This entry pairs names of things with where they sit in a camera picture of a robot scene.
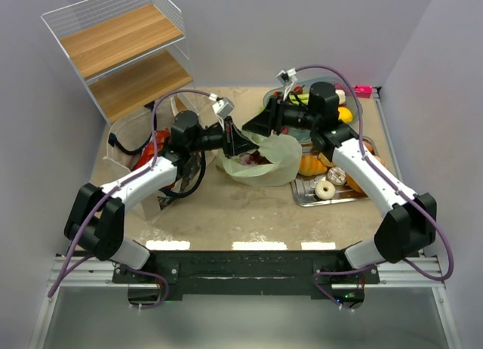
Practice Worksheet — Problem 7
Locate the green avocado print bag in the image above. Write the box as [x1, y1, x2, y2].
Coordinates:
[216, 132, 302, 187]

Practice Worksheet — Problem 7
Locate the white wire wooden shelf rack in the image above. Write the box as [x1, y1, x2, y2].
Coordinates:
[42, 0, 194, 124]

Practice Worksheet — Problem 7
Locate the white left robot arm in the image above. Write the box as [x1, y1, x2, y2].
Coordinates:
[64, 111, 257, 270]

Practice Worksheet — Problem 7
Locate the golden croissant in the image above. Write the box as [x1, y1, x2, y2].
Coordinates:
[298, 154, 328, 177]

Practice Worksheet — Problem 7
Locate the pink plastic clip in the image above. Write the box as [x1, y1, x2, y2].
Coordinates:
[353, 85, 373, 98]

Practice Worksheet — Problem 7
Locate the purple grape bunch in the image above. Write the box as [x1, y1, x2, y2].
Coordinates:
[240, 151, 271, 166]

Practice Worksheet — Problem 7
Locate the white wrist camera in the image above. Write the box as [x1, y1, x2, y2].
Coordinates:
[276, 68, 297, 101]
[212, 97, 235, 119]

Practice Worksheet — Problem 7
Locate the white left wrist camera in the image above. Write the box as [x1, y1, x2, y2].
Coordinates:
[212, 97, 235, 119]

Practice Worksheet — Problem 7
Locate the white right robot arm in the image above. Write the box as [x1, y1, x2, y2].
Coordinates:
[243, 82, 437, 269]

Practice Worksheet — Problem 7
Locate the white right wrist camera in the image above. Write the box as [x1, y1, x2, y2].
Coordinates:
[276, 68, 297, 101]

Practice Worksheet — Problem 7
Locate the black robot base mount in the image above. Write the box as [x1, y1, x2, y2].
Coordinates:
[112, 250, 380, 304]

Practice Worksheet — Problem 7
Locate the white frosted donut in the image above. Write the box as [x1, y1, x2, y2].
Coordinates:
[315, 181, 336, 200]

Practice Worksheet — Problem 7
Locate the yellow lemon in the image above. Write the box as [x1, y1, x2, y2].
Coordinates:
[338, 107, 353, 124]

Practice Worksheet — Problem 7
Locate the beige canvas tote bag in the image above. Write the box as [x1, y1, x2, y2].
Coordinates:
[103, 96, 198, 222]

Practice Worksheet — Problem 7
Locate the green white leek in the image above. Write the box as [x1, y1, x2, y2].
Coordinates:
[263, 89, 346, 106]

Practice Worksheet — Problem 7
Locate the red snack bag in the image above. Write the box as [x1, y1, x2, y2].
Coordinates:
[134, 129, 178, 191]

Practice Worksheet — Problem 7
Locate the clear teal produce container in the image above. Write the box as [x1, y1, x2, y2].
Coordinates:
[263, 75, 365, 138]

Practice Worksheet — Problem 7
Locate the metal pastry tray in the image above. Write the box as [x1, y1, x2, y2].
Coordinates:
[289, 135, 378, 208]

